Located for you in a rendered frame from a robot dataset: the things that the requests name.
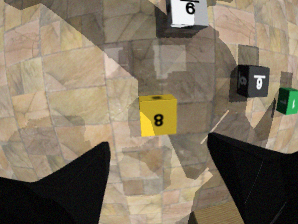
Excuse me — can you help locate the green block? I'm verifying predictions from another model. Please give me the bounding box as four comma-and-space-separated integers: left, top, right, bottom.
277, 87, 298, 115

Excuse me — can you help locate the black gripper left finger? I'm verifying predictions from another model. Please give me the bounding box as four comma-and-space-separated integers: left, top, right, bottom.
0, 141, 110, 224

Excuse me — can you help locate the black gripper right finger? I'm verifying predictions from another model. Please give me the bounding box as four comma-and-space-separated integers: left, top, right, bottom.
208, 132, 298, 224

